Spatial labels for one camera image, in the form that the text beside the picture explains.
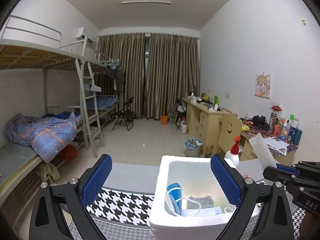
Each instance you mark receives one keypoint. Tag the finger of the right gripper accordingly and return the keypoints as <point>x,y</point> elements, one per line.
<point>287,169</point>
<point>274,174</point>

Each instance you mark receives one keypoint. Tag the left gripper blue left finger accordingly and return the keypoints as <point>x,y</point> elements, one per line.
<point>93,179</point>

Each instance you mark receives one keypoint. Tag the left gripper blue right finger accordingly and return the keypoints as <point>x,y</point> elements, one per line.
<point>230,180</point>

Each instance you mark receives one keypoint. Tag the grey sock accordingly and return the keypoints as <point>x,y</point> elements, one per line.
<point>206,202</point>

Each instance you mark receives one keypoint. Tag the blue face mask stack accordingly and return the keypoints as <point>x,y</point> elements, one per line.
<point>173,200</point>

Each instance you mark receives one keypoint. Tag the white tissue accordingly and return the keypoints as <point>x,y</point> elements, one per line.
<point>262,151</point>

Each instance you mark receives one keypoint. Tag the person right hand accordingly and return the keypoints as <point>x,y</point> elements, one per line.
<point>309,227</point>

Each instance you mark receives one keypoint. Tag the loose blue face mask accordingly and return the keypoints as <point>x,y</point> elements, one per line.
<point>211,211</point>

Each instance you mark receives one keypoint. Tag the white papers on desk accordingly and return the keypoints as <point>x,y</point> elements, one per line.
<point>277,144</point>

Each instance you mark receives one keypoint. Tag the houndstooth table mat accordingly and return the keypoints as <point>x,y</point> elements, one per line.
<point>122,214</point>

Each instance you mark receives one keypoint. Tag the white pump lotion bottle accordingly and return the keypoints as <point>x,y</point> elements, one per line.
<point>233,154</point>

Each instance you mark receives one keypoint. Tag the toiletry bottles cluster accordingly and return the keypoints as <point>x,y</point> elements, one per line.
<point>284,128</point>

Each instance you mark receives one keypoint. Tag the white styrofoam box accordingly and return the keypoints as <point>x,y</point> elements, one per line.
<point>196,179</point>

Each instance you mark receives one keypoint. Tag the wooden smiley chair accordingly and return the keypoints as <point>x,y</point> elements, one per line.
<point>229,128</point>

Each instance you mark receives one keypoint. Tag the grey trash bin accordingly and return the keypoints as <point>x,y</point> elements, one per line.
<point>193,146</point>

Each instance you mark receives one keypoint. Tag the blue plaid quilt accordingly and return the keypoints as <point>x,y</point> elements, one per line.
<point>46,136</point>

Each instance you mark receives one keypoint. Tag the black folding chair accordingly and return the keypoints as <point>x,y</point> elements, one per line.
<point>125,115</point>

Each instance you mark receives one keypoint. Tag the wooden desk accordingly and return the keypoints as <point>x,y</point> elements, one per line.
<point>218,130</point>

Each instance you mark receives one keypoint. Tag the brown window curtains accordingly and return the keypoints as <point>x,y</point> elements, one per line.
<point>154,74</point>

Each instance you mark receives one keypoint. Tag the ceiling tube light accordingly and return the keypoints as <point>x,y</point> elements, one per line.
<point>165,3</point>

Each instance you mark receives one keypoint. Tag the anime girl wall poster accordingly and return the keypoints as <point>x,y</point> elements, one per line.
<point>263,85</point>

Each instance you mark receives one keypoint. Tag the wall air conditioner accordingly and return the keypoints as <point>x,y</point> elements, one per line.
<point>81,36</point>

